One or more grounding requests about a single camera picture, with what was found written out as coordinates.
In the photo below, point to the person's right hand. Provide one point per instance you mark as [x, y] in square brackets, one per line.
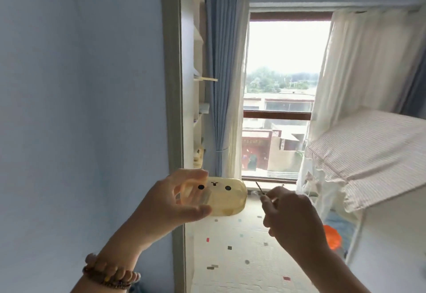
[296, 223]

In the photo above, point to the person's left hand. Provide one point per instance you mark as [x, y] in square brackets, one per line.
[159, 209]

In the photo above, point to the black screwdriver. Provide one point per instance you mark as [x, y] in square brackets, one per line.
[259, 188]

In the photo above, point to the orange bear storage box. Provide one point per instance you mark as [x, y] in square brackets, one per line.
[226, 199]

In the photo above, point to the person's left forearm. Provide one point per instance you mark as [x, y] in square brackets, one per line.
[116, 256]

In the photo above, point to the person's right forearm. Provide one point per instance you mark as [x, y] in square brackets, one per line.
[332, 276]

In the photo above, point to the orange plastic item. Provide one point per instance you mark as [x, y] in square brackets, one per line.
[332, 238]

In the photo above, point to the cream play mat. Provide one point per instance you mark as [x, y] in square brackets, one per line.
[239, 269]

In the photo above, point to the striped bed cover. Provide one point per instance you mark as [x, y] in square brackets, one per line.
[372, 153]

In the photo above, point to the white shelf unit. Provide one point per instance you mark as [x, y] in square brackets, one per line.
[173, 103]

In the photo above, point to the cream foam block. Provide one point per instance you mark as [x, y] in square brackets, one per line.
[208, 78]

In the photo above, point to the blue curtain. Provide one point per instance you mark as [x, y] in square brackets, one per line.
[223, 70]

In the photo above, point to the white sheer curtain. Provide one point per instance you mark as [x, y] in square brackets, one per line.
[359, 70]

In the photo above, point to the white bed frame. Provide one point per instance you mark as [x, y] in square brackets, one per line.
[392, 243]

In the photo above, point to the brown window frame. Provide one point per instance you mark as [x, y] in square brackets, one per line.
[276, 115]

